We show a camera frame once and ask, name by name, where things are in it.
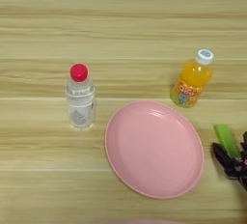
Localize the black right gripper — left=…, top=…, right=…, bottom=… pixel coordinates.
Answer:
left=210, top=130, right=247, bottom=192

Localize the green rectangular block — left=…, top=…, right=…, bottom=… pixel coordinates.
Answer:
left=213, top=124, right=241, bottom=160

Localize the pink round plate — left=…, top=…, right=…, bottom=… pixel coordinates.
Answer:
left=104, top=100, right=206, bottom=201

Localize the orange juice bottle white cap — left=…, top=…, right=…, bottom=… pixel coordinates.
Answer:
left=170, top=48, right=215, bottom=109

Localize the clear water bottle red cap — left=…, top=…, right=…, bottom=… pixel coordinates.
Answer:
left=65, top=63, right=96, bottom=131

